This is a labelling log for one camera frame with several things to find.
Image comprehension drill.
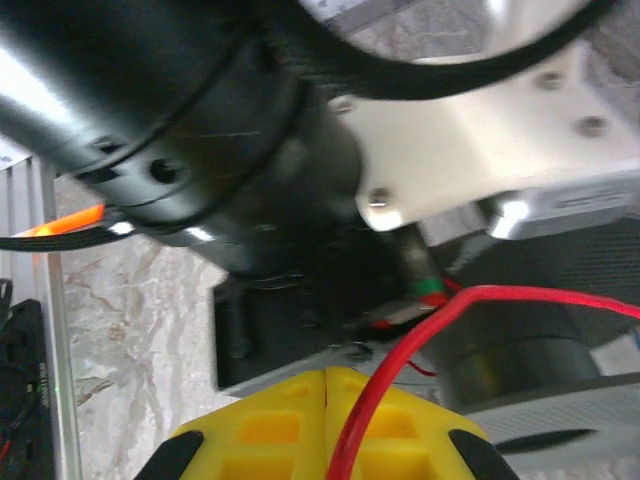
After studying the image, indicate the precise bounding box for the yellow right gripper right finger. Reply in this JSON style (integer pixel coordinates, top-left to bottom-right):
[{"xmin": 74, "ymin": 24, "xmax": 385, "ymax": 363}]
[{"xmin": 325, "ymin": 368, "xmax": 521, "ymax": 480}]

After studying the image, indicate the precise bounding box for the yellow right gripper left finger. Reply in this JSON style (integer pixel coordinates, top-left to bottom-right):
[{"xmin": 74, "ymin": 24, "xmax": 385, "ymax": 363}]
[{"xmin": 134, "ymin": 368, "xmax": 327, "ymax": 480}]

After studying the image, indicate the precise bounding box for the black perforated cable spool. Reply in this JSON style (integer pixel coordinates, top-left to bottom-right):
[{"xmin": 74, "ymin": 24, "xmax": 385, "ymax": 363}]
[{"xmin": 434, "ymin": 219, "xmax": 640, "ymax": 480}]

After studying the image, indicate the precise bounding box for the thin red cable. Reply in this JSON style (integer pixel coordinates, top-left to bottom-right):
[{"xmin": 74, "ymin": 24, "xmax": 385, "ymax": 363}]
[{"xmin": 324, "ymin": 284, "xmax": 640, "ymax": 480}]

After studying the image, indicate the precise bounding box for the orange tag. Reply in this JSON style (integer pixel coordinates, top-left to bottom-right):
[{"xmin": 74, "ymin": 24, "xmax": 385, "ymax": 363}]
[{"xmin": 14, "ymin": 203, "xmax": 106, "ymax": 239}]

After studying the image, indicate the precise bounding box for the aluminium profile frame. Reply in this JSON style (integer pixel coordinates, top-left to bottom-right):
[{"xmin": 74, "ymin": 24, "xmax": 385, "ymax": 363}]
[{"xmin": 0, "ymin": 154, "xmax": 84, "ymax": 480}]

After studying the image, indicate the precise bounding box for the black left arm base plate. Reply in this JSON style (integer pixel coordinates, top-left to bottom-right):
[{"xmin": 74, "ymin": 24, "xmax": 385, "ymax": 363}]
[{"xmin": 0, "ymin": 279, "xmax": 56, "ymax": 480}]

